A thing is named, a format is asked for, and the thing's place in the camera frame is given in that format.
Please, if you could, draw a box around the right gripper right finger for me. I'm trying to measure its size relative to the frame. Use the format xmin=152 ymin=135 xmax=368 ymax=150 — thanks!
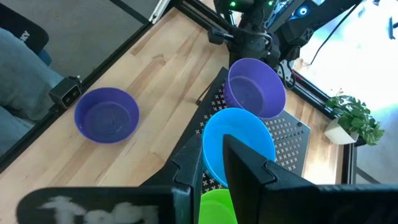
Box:
xmin=223 ymin=134 xmax=320 ymax=224

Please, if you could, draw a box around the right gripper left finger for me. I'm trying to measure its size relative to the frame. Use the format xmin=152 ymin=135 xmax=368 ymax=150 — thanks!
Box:
xmin=141 ymin=134 xmax=203 ymax=224

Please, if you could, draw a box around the green plastic mini bowl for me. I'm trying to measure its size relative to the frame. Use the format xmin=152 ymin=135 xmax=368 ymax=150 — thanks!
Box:
xmin=198 ymin=188 xmax=239 ymax=224

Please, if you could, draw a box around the purple plastic mini bowl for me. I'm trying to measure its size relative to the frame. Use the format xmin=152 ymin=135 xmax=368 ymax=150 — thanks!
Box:
xmin=223 ymin=57 xmax=287 ymax=121
xmin=73 ymin=86 xmax=141 ymax=144

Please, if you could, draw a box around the blue plastic mini bowl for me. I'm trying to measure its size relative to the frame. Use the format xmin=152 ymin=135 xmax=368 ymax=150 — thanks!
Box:
xmin=201 ymin=107 xmax=277 ymax=189

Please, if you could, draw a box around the black perforated metal rack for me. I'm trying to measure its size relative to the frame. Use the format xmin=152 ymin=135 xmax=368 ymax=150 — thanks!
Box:
xmin=141 ymin=67 xmax=312 ymax=195

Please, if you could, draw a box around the green plant in white pot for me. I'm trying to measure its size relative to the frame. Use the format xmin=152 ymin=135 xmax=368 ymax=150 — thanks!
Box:
xmin=323 ymin=88 xmax=386 ymax=146

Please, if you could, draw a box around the person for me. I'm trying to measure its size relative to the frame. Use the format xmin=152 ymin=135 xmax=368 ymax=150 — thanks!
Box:
xmin=0 ymin=27 xmax=65 ymax=156

